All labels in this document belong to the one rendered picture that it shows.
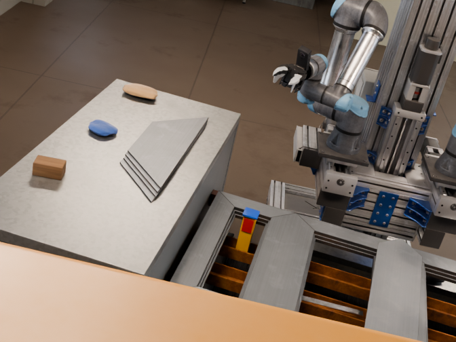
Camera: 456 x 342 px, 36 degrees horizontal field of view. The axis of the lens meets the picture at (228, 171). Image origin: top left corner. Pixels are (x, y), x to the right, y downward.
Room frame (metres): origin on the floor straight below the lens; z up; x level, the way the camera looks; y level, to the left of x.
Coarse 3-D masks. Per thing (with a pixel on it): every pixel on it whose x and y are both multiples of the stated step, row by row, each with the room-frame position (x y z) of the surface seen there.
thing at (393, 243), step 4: (392, 240) 2.42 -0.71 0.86; (384, 244) 2.37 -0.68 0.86; (388, 244) 2.38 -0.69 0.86; (392, 244) 2.39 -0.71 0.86; (396, 244) 2.39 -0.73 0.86; (400, 244) 2.40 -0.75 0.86; (404, 244) 2.41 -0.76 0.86; (396, 248) 2.36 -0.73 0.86; (400, 248) 2.37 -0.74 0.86; (404, 248) 2.38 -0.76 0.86; (408, 248) 2.38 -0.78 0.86; (412, 248) 2.39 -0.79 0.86; (412, 252) 2.36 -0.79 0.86; (416, 252) 2.37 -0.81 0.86
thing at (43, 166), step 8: (40, 160) 2.01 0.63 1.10; (48, 160) 2.02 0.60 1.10; (56, 160) 2.04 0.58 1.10; (64, 160) 2.05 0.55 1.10; (40, 168) 1.99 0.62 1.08; (48, 168) 1.99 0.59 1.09; (56, 168) 1.99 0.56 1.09; (64, 168) 2.03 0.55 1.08; (48, 176) 1.99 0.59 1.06; (56, 176) 1.99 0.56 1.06
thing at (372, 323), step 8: (368, 320) 1.87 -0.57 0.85; (376, 320) 1.88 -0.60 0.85; (368, 328) 1.83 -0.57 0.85; (376, 328) 1.84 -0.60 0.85; (384, 328) 1.85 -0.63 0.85; (392, 328) 1.86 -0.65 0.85; (400, 328) 1.87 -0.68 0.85; (400, 336) 1.83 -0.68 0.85; (408, 336) 1.84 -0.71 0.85; (416, 336) 1.85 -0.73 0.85
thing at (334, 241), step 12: (240, 216) 2.39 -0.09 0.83; (264, 216) 2.39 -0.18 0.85; (228, 228) 2.28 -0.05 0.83; (264, 228) 2.34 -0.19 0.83; (312, 240) 2.31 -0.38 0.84; (324, 240) 2.35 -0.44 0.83; (336, 240) 2.35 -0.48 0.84; (216, 252) 2.10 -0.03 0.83; (312, 252) 2.24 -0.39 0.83; (360, 252) 2.32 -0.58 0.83; (372, 252) 2.32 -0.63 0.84; (252, 264) 2.06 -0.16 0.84; (204, 276) 1.93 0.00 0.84; (372, 276) 2.17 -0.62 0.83; (432, 276) 2.28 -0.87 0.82; (444, 276) 2.28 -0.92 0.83; (300, 300) 1.93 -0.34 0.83; (420, 300) 2.06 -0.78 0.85; (420, 312) 1.98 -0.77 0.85; (420, 324) 1.91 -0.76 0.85; (420, 336) 1.85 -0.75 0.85
